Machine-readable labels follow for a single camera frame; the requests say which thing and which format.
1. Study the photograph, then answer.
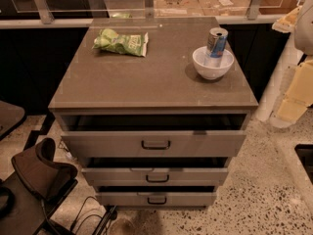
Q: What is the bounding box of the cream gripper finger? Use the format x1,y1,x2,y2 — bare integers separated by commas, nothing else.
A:
276,60,313,122
272,6,302,33

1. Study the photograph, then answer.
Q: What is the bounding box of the redbull can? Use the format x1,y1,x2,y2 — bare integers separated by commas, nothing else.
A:
206,27,228,58

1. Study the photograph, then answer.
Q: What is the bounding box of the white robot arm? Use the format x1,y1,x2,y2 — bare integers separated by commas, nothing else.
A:
272,0,313,123

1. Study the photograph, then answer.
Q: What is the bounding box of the white bowl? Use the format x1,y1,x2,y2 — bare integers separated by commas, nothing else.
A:
193,46,235,80

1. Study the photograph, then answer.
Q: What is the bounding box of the right cardboard box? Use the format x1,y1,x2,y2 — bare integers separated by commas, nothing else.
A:
199,0,250,16

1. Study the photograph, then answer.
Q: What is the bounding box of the cardboard box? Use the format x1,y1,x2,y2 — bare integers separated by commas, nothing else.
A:
199,0,250,16
154,0,203,17

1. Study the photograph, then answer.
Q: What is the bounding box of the left cardboard box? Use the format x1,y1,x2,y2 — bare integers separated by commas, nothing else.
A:
154,0,203,17

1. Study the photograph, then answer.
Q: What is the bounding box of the green chip bag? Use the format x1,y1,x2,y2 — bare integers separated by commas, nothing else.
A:
93,28,149,57

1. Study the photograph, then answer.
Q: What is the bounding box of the middle drawer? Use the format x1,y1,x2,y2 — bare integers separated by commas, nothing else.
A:
82,167,228,186

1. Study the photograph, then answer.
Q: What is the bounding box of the drawer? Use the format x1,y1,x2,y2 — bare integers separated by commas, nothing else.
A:
82,167,228,186
62,130,246,158
96,192,217,208

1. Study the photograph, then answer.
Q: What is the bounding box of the bottom drawer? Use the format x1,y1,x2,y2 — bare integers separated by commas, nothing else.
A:
96,192,217,208

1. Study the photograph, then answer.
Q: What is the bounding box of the top drawer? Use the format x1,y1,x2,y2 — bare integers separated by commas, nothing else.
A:
62,130,246,158

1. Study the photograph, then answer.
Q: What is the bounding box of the black chair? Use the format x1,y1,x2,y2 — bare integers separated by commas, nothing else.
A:
0,138,77,235

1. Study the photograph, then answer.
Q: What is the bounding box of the dark table left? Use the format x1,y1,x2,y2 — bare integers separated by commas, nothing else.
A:
0,101,26,140

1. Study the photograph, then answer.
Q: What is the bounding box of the black floor cable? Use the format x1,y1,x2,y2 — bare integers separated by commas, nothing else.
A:
69,195,113,235

